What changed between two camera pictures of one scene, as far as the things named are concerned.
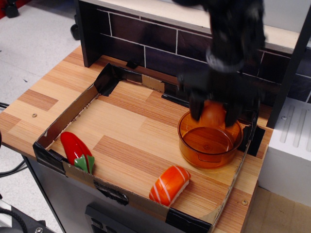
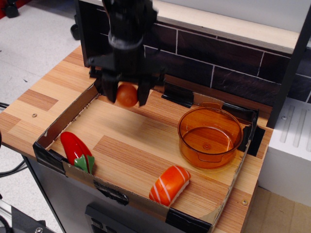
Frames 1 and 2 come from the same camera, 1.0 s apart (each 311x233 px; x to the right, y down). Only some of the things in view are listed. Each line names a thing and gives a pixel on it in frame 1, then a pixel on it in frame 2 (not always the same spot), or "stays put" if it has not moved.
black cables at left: (24, 166) stays put
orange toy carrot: (213, 115) → (127, 94)
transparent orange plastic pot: (208, 147) stays put
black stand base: (11, 9) stays put
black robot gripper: (227, 84) → (128, 59)
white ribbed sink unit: (286, 171) stays put
